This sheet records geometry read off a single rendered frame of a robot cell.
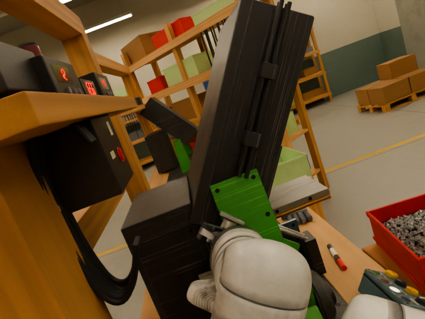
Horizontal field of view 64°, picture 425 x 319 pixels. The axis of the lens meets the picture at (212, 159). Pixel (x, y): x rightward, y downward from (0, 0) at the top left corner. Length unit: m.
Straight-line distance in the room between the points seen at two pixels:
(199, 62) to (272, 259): 3.74
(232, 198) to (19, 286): 0.44
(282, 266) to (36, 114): 0.29
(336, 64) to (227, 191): 9.86
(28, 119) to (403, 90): 6.76
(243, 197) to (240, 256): 0.51
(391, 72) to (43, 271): 7.08
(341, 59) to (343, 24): 0.95
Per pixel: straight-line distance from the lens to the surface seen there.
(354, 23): 10.86
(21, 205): 0.56
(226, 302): 0.27
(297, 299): 0.26
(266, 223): 0.78
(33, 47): 1.00
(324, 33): 10.49
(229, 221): 0.73
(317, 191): 0.93
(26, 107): 0.40
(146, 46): 4.63
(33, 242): 0.55
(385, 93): 6.72
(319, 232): 1.22
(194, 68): 3.93
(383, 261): 1.21
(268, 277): 0.25
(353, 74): 10.73
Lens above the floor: 1.48
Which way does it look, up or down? 12 degrees down
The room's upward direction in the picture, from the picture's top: 20 degrees counter-clockwise
